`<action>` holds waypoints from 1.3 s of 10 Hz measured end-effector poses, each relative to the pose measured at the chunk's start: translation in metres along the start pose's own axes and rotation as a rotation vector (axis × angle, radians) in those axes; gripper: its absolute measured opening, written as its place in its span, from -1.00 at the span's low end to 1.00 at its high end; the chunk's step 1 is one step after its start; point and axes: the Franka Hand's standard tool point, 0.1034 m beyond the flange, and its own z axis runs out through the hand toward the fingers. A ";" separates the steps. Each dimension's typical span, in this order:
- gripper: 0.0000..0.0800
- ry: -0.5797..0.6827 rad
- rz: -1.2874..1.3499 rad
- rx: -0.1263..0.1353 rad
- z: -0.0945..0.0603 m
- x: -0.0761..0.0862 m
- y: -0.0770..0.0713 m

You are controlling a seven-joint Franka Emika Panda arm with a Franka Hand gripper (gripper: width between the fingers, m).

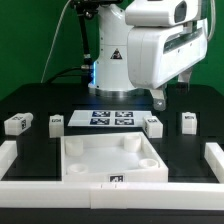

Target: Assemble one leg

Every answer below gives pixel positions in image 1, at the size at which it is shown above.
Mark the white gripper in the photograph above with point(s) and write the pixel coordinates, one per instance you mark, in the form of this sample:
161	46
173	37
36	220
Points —
156	55

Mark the white square table top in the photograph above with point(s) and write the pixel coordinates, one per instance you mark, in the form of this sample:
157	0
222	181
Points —
117	157

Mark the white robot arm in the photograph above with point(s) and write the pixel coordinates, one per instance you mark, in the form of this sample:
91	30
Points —
110	75

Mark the white tag sheet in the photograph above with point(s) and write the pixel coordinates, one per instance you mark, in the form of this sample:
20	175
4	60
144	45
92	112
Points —
108	118

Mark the white U-shaped obstacle fence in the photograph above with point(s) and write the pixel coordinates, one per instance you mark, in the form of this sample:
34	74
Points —
56	194

